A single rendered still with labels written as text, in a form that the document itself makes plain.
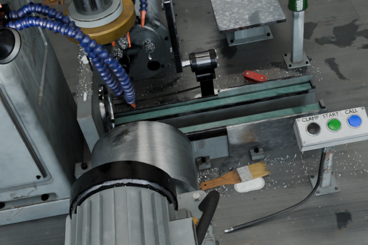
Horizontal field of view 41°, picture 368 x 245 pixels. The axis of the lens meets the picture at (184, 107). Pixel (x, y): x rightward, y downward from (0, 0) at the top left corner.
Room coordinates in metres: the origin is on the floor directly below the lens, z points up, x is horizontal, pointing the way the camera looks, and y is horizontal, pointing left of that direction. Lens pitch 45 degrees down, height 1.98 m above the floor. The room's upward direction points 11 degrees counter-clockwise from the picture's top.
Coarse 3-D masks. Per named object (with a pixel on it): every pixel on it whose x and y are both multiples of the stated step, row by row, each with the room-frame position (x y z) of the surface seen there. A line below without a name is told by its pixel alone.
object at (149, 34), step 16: (160, 0) 1.39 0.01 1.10; (160, 16) 1.28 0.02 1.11; (144, 32) 1.23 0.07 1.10; (160, 32) 1.24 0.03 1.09; (112, 48) 1.22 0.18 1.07; (128, 48) 1.23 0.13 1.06; (144, 48) 1.21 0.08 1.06; (160, 48) 1.23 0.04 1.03; (128, 64) 1.23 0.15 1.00; (144, 64) 1.23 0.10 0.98; (160, 64) 1.24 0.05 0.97
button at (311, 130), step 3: (312, 123) 0.78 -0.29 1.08; (315, 123) 0.78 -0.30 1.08; (309, 126) 0.77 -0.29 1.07; (312, 126) 0.77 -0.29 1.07; (315, 126) 0.77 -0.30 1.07; (318, 126) 0.77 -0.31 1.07; (309, 129) 0.77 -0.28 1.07; (312, 129) 0.77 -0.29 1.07; (315, 129) 0.76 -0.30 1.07; (318, 129) 0.76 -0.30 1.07; (309, 132) 0.76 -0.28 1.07; (312, 132) 0.76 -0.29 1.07; (315, 132) 0.76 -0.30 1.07; (318, 132) 0.76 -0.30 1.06
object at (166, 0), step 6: (168, 0) 1.15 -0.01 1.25; (162, 6) 1.15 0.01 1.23; (168, 6) 1.14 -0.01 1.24; (168, 12) 1.14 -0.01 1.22; (168, 18) 1.14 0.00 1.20; (168, 24) 1.14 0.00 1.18; (174, 24) 1.15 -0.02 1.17; (174, 30) 1.14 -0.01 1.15; (174, 36) 1.14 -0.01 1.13; (174, 42) 1.14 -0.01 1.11; (174, 48) 1.14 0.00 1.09; (174, 54) 1.14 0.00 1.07; (174, 60) 1.15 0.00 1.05; (180, 60) 1.14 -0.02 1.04; (180, 66) 1.14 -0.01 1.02; (180, 72) 1.14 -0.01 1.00
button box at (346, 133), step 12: (360, 108) 0.80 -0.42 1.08; (300, 120) 0.80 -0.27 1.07; (312, 120) 0.79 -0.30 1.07; (324, 120) 0.79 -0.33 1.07; (300, 132) 0.77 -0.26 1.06; (324, 132) 0.76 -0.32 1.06; (336, 132) 0.75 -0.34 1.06; (348, 132) 0.75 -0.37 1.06; (360, 132) 0.74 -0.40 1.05; (300, 144) 0.76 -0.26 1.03; (312, 144) 0.74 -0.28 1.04; (324, 144) 0.75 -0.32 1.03; (336, 144) 0.75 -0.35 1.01
